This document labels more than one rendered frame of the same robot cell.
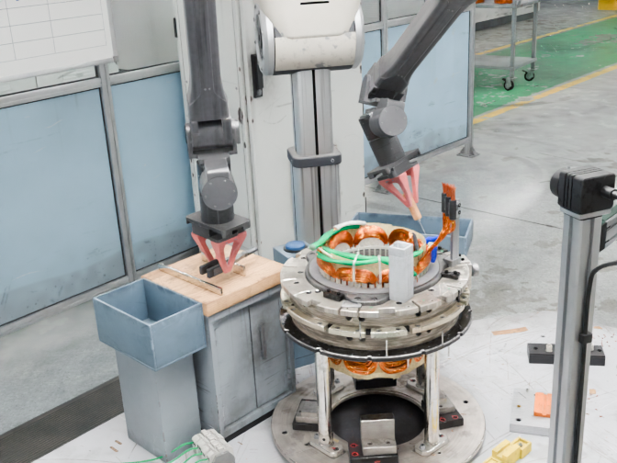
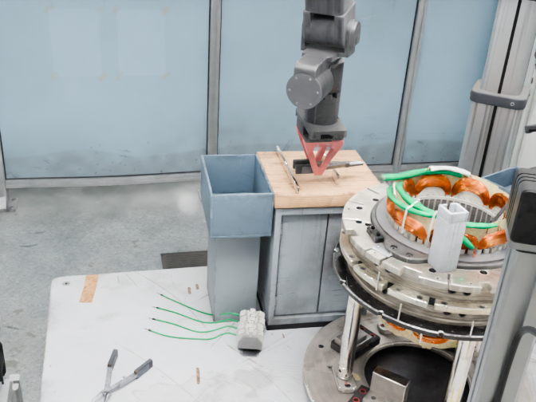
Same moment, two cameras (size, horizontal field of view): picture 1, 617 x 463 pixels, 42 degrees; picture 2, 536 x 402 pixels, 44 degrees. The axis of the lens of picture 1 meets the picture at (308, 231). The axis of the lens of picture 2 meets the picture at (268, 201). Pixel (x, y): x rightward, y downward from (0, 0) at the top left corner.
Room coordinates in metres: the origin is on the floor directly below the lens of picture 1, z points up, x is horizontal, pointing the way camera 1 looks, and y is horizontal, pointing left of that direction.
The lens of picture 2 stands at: (0.37, -0.35, 1.57)
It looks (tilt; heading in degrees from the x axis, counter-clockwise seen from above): 27 degrees down; 32
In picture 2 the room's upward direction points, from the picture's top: 4 degrees clockwise
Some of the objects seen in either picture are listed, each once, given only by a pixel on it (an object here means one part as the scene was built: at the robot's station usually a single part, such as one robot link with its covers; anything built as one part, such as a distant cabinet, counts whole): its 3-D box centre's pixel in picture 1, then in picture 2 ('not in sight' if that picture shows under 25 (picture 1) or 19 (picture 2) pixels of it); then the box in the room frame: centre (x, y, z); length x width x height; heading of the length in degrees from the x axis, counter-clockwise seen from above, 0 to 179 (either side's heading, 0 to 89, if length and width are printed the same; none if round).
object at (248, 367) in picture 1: (223, 345); (311, 243); (1.37, 0.17, 0.91); 0.19 x 0.19 x 0.26; 45
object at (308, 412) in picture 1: (309, 410); (353, 336); (1.26, 0.01, 0.83); 0.05 x 0.04 x 0.02; 167
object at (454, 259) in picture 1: (453, 231); not in sight; (1.27, -0.24, 1.15); 0.03 x 0.02 x 0.12; 131
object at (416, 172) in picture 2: (332, 234); (421, 174); (1.30, -0.04, 1.15); 0.15 x 0.04 x 0.02; 139
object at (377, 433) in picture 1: (377, 434); (386, 392); (1.15, -0.10, 0.85); 0.06 x 0.04 x 0.05; 91
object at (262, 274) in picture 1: (216, 276); (318, 177); (1.37, 0.17, 1.05); 0.20 x 0.19 x 0.02; 135
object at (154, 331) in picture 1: (156, 373); (232, 241); (1.26, 0.28, 0.92); 0.17 x 0.11 x 0.28; 45
